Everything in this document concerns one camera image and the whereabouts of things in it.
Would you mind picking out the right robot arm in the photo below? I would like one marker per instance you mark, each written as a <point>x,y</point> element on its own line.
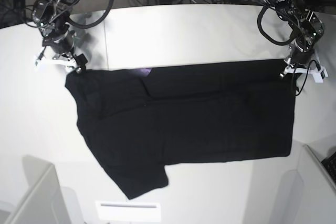
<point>52,19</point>

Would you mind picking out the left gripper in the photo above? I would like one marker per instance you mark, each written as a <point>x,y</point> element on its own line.
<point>299,61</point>

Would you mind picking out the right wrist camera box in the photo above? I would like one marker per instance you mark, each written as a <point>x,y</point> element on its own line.
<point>38,61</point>

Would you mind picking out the white slotted table plate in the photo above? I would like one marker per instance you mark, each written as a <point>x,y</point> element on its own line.
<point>129,211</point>

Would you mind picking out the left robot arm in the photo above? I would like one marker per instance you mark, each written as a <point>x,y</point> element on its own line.
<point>307,30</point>

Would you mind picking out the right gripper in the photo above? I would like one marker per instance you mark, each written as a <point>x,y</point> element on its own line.
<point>64,48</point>

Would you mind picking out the black keyboard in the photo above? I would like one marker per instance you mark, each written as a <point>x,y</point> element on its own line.
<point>330,166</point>

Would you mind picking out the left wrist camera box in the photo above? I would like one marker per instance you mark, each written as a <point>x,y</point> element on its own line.
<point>320,75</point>

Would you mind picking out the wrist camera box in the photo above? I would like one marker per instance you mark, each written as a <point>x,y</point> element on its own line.
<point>38,61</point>
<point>320,75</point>

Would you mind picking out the black T-shirt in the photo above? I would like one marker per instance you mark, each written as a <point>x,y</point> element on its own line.
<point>137,122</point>

